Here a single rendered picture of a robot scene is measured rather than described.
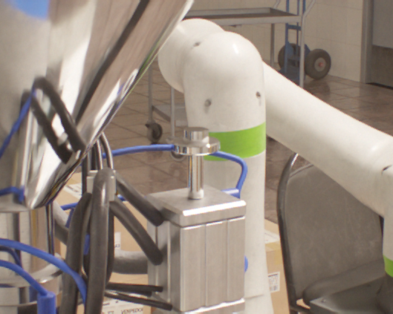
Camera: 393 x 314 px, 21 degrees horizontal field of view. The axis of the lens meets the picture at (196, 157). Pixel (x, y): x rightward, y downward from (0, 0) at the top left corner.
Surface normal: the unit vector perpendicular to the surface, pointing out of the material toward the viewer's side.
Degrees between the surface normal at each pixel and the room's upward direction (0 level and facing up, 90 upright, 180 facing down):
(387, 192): 89
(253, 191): 94
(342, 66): 90
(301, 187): 78
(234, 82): 91
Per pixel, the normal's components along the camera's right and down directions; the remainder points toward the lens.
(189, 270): 0.51, 0.21
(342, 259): 0.62, -0.04
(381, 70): -0.86, 0.13
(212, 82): -0.25, 0.29
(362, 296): 0.00, -0.97
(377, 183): -0.97, -0.08
